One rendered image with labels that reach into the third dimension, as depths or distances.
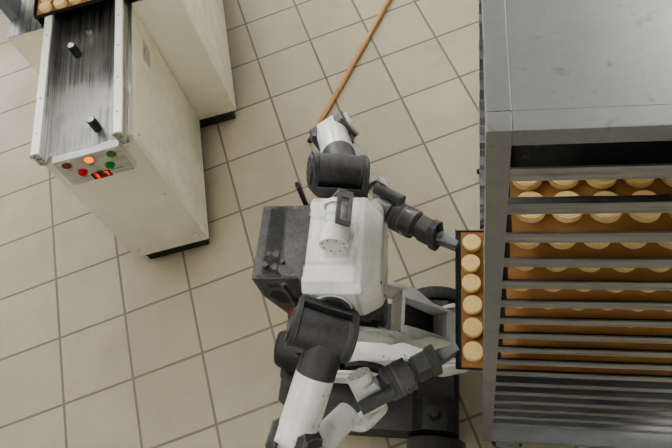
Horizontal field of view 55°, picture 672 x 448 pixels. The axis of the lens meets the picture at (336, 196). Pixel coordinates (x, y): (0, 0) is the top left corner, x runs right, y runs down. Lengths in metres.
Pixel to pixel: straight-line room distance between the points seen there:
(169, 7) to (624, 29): 2.19
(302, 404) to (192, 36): 1.86
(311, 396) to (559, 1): 0.95
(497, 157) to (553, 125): 0.08
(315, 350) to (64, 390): 1.72
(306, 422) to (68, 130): 1.43
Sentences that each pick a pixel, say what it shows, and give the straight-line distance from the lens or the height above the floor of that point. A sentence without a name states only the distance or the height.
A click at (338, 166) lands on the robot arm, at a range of 1.63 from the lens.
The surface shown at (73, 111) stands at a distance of 2.52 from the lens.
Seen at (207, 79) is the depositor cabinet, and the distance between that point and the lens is 3.10.
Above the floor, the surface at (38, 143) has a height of 0.90.
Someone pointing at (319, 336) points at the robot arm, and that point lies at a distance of 1.43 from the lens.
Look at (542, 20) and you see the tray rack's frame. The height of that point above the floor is 1.82.
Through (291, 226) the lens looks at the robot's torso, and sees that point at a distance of 1.58.
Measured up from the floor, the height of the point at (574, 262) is 1.42.
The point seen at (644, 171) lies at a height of 1.68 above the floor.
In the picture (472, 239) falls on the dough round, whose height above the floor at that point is 0.80.
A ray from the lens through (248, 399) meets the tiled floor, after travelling 2.65.
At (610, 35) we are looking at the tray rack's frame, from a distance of 0.88.
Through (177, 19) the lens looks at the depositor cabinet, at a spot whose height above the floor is 0.70.
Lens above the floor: 2.43
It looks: 56 degrees down
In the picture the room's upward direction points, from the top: 20 degrees counter-clockwise
